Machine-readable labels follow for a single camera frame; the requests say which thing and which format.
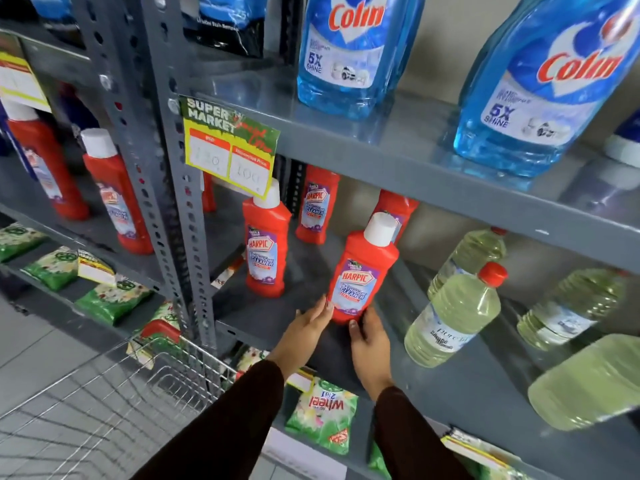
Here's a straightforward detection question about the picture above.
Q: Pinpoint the person's right hand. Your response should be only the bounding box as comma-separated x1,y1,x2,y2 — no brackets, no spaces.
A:
348,304,396,402

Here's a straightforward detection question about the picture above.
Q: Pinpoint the person's left hand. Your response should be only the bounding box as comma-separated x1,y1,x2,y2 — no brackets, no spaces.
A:
267,295,335,381

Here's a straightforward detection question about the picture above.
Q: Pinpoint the red cleaner bottle white cap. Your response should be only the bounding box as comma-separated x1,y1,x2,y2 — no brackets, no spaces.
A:
372,189,420,244
0,97,91,222
201,172,218,214
327,212,400,326
242,178,293,299
80,128,155,256
295,165,341,246

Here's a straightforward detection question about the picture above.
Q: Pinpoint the person's right forearm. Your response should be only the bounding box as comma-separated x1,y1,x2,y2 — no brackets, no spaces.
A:
373,386,474,480

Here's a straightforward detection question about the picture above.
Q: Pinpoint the person's left forearm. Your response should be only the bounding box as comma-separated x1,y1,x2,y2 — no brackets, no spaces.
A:
131,360,285,480

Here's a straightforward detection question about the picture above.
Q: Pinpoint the green detergent packet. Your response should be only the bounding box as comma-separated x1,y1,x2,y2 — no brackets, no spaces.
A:
234,347,271,381
0,223,49,263
74,279,154,327
367,439,392,479
126,301,182,369
284,377,359,456
22,246,80,292

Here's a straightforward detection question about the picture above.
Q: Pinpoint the pale yellow liquid bottle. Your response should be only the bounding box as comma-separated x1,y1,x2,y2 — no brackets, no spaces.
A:
527,334,640,432
516,268,629,352
403,262,509,369
427,227,509,301

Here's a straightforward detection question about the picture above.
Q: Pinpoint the grey slotted metal shelf rack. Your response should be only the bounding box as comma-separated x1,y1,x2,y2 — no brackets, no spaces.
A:
0,0,197,348
140,0,640,480

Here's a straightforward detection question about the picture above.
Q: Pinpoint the green and yellow price tag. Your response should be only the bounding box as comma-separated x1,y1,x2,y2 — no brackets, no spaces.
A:
179,96,281,200

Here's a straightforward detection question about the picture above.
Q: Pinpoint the blue glass cleaner bottle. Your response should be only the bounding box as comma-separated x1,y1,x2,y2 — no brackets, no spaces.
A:
297,0,427,121
453,0,640,179

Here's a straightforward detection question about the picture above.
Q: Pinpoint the black and blue refill pouch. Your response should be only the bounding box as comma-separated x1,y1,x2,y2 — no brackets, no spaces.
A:
182,0,269,59
27,0,85,49

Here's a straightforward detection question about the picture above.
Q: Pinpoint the dark blue bottle white cap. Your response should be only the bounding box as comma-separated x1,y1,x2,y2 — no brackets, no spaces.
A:
602,109,640,169

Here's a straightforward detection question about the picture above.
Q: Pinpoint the yellow and white price tag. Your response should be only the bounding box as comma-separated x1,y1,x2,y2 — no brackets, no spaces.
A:
0,51,53,114

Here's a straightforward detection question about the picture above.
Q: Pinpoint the wire shopping cart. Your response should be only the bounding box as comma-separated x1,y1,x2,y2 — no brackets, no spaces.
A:
0,319,237,480

